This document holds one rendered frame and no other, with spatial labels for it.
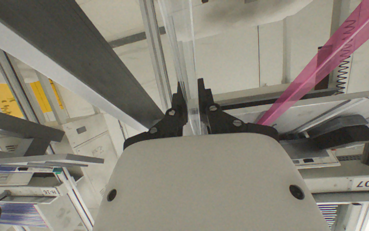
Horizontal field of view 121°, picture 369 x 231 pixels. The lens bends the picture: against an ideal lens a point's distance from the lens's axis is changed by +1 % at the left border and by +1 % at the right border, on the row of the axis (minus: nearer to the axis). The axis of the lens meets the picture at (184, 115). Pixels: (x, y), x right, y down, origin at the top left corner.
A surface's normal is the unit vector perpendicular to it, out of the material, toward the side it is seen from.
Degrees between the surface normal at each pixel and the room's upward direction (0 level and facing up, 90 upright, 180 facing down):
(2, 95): 90
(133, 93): 90
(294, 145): 133
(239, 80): 90
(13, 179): 90
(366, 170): 180
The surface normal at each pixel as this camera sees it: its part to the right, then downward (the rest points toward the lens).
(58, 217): 0.98, -0.14
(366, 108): 0.04, 0.88
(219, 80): -0.14, 0.28
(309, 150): -0.21, -0.46
